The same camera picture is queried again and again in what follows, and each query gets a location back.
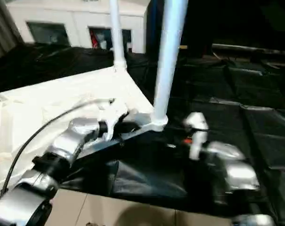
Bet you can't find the white sideboard cabinet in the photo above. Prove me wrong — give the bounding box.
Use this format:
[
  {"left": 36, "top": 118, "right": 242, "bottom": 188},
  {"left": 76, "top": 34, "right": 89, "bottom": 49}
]
[{"left": 7, "top": 0, "right": 150, "bottom": 54}]

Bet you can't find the black mat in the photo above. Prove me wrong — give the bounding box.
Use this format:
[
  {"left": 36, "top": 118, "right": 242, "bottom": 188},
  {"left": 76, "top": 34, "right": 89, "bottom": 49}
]
[{"left": 0, "top": 42, "right": 285, "bottom": 223}]

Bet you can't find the grey brown curtain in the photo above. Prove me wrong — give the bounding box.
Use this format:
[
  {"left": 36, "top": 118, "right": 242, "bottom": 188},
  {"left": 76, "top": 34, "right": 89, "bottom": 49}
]
[{"left": 0, "top": 0, "right": 25, "bottom": 58}]

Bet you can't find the dark metal bar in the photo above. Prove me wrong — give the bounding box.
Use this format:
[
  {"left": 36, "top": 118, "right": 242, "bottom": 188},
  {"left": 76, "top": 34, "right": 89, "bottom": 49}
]
[{"left": 212, "top": 43, "right": 285, "bottom": 55}]

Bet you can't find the red bottle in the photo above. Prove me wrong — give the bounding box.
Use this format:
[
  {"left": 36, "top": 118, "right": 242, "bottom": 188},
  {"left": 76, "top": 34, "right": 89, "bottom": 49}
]
[{"left": 90, "top": 29, "right": 100, "bottom": 48}]

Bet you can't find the white plastic table leg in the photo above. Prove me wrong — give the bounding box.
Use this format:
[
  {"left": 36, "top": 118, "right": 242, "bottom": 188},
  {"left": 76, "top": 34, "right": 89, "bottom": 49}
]
[
  {"left": 151, "top": 0, "right": 189, "bottom": 129},
  {"left": 108, "top": 0, "right": 128, "bottom": 73}
]

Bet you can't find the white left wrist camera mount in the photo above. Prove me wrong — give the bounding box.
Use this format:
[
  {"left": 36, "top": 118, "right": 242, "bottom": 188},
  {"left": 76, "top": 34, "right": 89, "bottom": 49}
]
[{"left": 97, "top": 98, "right": 130, "bottom": 142}]

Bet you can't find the white plastic table top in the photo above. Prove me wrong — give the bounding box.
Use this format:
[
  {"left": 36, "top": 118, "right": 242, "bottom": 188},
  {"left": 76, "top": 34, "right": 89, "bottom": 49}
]
[{"left": 0, "top": 67, "right": 169, "bottom": 189}]

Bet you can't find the black cabinet with gold label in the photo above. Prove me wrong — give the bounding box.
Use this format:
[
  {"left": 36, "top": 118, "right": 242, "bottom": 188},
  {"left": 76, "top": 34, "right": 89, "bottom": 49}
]
[{"left": 146, "top": 0, "right": 215, "bottom": 59}]

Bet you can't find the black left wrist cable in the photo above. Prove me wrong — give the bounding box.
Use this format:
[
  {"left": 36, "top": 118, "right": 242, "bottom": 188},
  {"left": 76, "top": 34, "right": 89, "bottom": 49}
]
[{"left": 0, "top": 98, "right": 117, "bottom": 196}]

